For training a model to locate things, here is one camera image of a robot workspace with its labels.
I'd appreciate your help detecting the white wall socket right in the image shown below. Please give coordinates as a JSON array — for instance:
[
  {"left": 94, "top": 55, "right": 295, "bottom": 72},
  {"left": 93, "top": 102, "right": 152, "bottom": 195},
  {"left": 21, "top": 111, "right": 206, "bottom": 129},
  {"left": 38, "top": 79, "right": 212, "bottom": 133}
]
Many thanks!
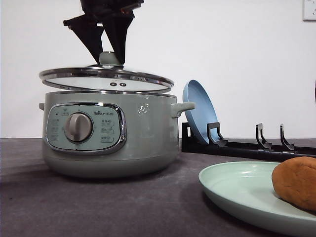
[{"left": 300, "top": 0, "right": 316, "bottom": 24}]

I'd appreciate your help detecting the brown potato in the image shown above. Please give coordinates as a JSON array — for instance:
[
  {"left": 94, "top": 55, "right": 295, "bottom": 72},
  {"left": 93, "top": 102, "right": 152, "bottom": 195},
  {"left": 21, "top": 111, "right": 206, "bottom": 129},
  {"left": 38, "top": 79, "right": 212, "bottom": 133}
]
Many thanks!
[{"left": 272, "top": 156, "right": 316, "bottom": 215}]

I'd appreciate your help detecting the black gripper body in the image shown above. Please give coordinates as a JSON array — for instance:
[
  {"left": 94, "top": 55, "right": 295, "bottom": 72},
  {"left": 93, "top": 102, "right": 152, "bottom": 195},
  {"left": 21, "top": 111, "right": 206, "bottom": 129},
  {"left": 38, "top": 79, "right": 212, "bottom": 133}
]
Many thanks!
[{"left": 80, "top": 0, "right": 145, "bottom": 21}]

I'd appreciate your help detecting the green plate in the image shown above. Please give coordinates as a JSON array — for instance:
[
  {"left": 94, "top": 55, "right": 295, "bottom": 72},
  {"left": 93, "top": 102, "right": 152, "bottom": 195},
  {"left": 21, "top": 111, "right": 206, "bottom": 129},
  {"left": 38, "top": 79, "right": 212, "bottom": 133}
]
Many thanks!
[{"left": 198, "top": 161, "right": 316, "bottom": 237}]

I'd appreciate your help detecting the glass pot lid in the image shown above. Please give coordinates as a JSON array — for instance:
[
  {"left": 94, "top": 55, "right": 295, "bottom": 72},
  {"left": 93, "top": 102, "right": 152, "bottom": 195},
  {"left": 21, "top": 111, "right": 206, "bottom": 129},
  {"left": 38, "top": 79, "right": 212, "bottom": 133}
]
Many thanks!
[{"left": 39, "top": 51, "right": 174, "bottom": 93}]

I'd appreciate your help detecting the blue plate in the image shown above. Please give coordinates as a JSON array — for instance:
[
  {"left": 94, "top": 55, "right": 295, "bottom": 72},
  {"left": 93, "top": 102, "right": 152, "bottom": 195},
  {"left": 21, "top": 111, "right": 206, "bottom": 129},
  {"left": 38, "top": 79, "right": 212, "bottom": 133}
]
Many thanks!
[{"left": 183, "top": 79, "right": 219, "bottom": 144}]

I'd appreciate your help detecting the grey table mat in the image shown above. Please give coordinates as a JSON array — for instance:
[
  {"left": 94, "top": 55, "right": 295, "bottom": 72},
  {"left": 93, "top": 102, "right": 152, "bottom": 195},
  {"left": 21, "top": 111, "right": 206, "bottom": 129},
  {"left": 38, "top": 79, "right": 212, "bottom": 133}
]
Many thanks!
[{"left": 0, "top": 138, "right": 296, "bottom": 237}]

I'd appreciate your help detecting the black plate rack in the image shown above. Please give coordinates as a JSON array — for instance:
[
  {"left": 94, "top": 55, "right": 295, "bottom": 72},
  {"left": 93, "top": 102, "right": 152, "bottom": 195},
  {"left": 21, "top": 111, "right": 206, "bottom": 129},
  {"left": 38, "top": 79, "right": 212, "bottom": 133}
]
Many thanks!
[{"left": 181, "top": 122, "right": 316, "bottom": 159}]

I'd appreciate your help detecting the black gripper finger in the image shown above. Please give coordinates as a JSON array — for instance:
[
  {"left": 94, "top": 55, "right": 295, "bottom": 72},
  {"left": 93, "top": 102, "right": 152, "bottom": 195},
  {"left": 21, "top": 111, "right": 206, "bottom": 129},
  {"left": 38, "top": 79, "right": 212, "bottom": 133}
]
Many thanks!
[
  {"left": 103, "top": 16, "right": 135, "bottom": 65},
  {"left": 63, "top": 14, "right": 104, "bottom": 64}
]

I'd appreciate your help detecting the green electric steamer pot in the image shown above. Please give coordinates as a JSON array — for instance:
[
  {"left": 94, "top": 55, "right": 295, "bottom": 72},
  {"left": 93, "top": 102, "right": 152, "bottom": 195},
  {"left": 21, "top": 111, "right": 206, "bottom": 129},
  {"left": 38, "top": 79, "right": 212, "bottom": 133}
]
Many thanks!
[{"left": 39, "top": 91, "right": 195, "bottom": 178}]

